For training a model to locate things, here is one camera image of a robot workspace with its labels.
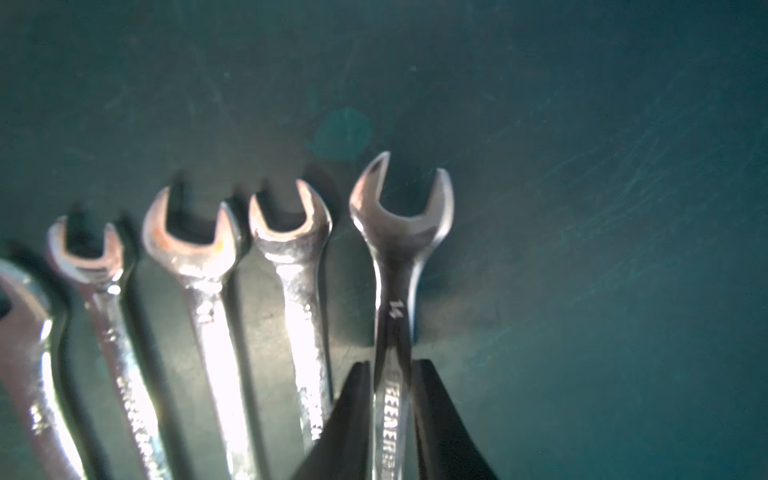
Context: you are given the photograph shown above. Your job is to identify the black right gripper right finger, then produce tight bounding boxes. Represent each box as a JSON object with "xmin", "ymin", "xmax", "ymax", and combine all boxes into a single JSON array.
[{"xmin": 412, "ymin": 359, "xmax": 497, "ymax": 479}]

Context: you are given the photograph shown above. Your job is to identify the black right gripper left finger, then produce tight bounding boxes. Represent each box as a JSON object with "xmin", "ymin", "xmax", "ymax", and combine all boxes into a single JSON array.
[{"xmin": 292, "ymin": 361, "xmax": 371, "ymax": 480}]

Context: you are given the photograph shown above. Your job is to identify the medium silver Greener wrench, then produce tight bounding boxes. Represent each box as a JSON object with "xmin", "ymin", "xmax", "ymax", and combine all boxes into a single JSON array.
[{"xmin": 248, "ymin": 179, "xmax": 334, "ymax": 452}]

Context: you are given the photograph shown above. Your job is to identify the large silver Greener wrench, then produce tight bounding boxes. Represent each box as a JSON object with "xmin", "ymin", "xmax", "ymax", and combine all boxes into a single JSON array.
[{"xmin": 349, "ymin": 151, "xmax": 455, "ymax": 479}]

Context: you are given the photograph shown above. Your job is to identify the dark silver small wrench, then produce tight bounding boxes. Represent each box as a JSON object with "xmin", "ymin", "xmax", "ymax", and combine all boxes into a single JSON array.
[{"xmin": 141, "ymin": 186, "xmax": 259, "ymax": 479}]

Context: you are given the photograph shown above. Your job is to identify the thin silver combination wrench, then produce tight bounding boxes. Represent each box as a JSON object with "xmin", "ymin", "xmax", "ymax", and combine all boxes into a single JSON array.
[{"xmin": 46, "ymin": 215, "xmax": 174, "ymax": 479}]

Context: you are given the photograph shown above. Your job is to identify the green table mat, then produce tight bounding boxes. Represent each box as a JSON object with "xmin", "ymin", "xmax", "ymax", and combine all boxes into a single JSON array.
[{"xmin": 1, "ymin": 1, "xmax": 767, "ymax": 479}]

